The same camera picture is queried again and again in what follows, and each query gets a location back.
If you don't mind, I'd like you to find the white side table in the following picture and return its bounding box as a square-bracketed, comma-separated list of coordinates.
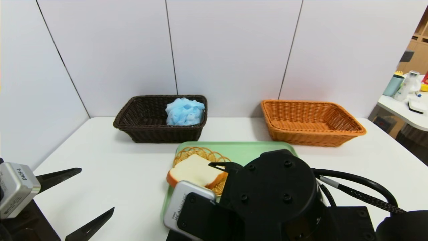
[377, 75, 428, 132]

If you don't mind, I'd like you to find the light blue bath loofah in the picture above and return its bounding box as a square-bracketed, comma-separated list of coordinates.
[165, 97, 205, 126]

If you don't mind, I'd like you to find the black and white flat box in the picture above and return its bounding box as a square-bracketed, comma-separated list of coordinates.
[408, 99, 428, 114]

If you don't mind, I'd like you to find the dark brown wicker basket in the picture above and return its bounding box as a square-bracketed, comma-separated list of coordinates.
[113, 95, 208, 144]

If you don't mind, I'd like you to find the wooden shelf unit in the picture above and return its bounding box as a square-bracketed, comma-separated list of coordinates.
[396, 3, 428, 76]

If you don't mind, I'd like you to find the teal cup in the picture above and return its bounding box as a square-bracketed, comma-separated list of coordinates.
[383, 71, 405, 97]

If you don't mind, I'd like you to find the orange wicker basket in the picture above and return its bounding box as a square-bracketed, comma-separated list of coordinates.
[261, 99, 367, 148]

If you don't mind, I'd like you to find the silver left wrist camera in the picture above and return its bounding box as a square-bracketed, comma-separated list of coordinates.
[0, 162, 42, 220]

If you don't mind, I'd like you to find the small round yellow wicker basket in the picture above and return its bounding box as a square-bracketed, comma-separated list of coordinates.
[173, 146, 232, 196]

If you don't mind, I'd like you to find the light green plastic tray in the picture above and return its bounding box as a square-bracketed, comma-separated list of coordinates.
[160, 141, 299, 229]

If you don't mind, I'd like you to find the toy bread slice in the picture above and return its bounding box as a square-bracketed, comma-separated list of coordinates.
[166, 154, 228, 190]

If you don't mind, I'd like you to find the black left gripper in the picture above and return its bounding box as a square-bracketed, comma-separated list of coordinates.
[0, 167, 115, 241]

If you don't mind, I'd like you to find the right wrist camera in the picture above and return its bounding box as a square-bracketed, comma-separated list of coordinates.
[163, 181, 236, 241]

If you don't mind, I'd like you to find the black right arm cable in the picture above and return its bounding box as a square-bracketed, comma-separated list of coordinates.
[313, 168, 407, 215]

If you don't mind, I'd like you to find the clear plastic bottle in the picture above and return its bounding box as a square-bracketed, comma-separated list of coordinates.
[394, 70, 421, 101]

